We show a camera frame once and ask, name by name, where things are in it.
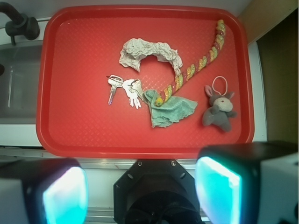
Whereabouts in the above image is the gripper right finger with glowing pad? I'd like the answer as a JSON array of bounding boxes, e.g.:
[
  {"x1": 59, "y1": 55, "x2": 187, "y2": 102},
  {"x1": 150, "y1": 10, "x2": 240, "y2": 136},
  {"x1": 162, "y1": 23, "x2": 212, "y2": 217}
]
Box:
[{"x1": 195, "y1": 141, "x2": 299, "y2": 224}]

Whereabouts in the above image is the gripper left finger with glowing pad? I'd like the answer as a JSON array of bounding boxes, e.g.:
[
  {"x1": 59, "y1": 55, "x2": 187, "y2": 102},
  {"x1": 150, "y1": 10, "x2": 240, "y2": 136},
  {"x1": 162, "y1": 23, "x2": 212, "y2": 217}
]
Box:
[{"x1": 0, "y1": 158, "x2": 88, "y2": 224}]

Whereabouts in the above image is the teal green cloth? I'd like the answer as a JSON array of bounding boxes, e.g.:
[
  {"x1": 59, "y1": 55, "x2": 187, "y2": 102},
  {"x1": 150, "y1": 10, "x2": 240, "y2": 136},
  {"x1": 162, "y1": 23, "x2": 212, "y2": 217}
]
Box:
[{"x1": 145, "y1": 90, "x2": 198, "y2": 128}]

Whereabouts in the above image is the silver key bunch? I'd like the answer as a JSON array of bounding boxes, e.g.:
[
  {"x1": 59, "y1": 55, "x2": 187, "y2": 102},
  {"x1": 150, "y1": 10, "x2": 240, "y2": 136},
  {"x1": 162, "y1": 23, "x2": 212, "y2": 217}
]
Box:
[{"x1": 107, "y1": 75, "x2": 148, "y2": 109}]

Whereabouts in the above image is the stainless steel sink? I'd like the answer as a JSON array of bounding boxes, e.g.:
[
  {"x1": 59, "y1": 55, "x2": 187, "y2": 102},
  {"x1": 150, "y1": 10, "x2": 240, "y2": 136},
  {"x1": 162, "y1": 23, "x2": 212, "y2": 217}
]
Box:
[{"x1": 0, "y1": 45, "x2": 42, "y2": 124}]

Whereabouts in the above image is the red plastic tray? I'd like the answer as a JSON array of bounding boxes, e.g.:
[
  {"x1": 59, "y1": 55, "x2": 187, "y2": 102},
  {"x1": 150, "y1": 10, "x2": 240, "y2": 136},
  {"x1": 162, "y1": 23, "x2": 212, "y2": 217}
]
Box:
[{"x1": 36, "y1": 6, "x2": 254, "y2": 159}]

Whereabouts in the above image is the crumpled white paper towel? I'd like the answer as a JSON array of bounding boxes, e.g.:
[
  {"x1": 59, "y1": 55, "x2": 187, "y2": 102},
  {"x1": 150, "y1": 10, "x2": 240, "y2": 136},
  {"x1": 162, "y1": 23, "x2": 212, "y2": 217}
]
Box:
[{"x1": 119, "y1": 38, "x2": 183, "y2": 76}]

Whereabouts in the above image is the grey plush bunny keychain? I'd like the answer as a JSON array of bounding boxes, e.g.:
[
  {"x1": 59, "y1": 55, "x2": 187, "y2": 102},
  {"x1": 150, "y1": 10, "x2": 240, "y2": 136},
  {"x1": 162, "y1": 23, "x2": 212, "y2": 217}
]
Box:
[{"x1": 202, "y1": 76, "x2": 237, "y2": 132}]

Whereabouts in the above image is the multicolored braided rope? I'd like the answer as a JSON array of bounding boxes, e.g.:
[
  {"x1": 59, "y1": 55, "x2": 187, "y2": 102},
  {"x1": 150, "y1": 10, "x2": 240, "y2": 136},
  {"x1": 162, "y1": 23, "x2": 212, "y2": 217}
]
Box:
[{"x1": 154, "y1": 19, "x2": 227, "y2": 107}]

